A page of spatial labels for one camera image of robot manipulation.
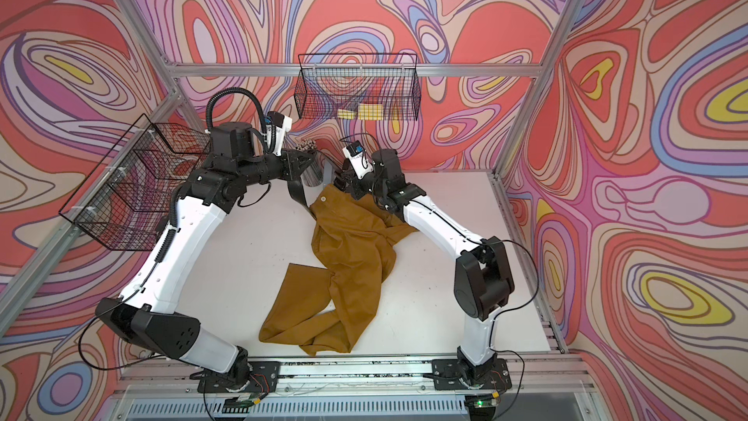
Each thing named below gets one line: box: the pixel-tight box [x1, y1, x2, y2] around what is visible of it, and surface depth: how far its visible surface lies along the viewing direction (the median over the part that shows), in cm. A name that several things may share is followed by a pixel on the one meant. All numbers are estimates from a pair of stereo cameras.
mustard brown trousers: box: [258, 184, 418, 356], surface depth 88 cm
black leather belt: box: [287, 178, 318, 221], surface depth 69 cm
